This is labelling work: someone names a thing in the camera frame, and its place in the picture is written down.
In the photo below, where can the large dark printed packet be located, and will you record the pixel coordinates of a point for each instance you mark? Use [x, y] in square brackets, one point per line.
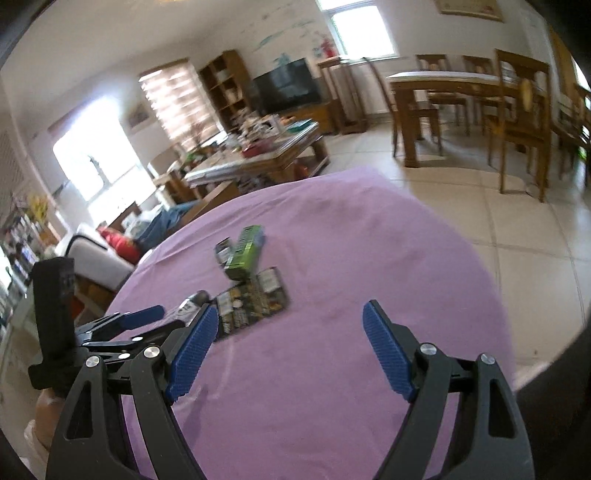
[251, 304]

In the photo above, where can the grey sofa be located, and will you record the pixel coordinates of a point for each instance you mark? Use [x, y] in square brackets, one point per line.
[97, 265]

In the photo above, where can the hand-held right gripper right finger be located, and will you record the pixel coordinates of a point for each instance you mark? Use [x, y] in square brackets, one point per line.
[390, 350]

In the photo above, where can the blue wall stickers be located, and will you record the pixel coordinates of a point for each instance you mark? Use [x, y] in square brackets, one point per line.
[288, 32]

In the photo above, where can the shelf of colourful things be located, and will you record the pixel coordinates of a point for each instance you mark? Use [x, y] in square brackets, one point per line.
[23, 254]

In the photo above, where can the black television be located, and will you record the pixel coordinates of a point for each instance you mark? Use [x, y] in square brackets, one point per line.
[288, 87]

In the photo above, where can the striped window blind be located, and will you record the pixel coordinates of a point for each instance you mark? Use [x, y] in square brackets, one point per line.
[180, 106]

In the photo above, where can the large framed wall picture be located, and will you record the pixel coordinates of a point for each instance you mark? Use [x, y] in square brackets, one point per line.
[468, 8]

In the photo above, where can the white framed window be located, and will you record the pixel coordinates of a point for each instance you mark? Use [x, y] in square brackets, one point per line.
[360, 32]

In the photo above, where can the tall wooden side stand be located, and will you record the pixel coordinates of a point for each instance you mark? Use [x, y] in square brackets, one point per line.
[341, 92]

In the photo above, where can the large bright living room window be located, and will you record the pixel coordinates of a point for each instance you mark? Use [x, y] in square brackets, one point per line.
[99, 161]

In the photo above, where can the silver black wrapper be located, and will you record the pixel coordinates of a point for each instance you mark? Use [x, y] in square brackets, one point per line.
[191, 307]

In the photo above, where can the person's left forearm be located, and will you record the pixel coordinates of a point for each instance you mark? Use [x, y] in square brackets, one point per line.
[37, 443]

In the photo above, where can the wooden coffee table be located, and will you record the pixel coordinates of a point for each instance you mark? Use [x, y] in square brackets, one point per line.
[286, 159]

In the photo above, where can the wooden television cabinet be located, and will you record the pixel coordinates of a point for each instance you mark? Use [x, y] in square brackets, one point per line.
[318, 117]

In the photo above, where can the wooden dining chair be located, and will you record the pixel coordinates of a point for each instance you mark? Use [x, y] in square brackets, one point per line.
[415, 113]
[572, 120]
[521, 120]
[480, 64]
[438, 64]

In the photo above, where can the wooden bookshelf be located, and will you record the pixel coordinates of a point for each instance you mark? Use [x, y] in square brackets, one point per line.
[226, 87]

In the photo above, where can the person's left hand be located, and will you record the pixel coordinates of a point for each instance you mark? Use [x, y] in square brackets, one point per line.
[48, 415]

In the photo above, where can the wooden dining table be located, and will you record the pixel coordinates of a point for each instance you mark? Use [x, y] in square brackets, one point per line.
[443, 81]

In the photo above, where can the small dark packet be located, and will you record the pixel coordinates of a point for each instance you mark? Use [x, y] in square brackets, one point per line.
[222, 251]

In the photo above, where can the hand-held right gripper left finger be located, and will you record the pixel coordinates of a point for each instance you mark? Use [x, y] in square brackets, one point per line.
[191, 350]

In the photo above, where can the clutter of coffee table things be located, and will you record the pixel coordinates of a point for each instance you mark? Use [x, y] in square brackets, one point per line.
[258, 138]

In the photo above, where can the red wall ornament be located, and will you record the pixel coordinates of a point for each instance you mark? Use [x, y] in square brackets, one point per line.
[328, 48]

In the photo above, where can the blue cloth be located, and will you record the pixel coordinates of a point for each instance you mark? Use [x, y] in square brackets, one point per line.
[164, 224]

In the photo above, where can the red cushion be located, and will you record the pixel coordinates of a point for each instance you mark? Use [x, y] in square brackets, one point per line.
[120, 244]

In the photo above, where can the purple tablecloth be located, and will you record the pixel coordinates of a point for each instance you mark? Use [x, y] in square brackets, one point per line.
[332, 230]

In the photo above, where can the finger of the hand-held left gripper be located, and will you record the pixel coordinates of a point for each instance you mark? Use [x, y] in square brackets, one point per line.
[143, 314]
[138, 344]

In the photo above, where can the green carton box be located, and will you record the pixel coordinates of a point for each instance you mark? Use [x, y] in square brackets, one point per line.
[244, 254]

